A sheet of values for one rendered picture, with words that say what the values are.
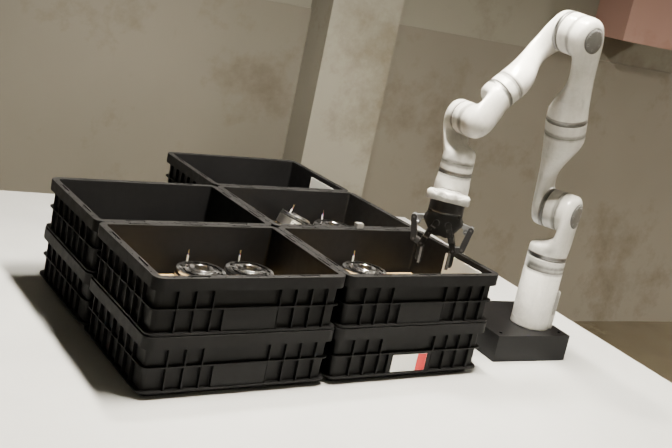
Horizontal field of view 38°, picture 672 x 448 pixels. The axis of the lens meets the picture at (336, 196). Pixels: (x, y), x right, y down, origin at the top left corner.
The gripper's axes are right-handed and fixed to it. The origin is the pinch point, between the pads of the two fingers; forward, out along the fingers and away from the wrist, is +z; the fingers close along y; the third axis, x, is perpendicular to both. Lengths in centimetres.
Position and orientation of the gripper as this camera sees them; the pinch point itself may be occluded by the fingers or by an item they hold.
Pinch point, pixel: (433, 259)
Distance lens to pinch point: 214.3
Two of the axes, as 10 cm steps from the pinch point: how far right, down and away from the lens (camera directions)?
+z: -2.1, 9.5, 2.2
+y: -9.6, -2.4, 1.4
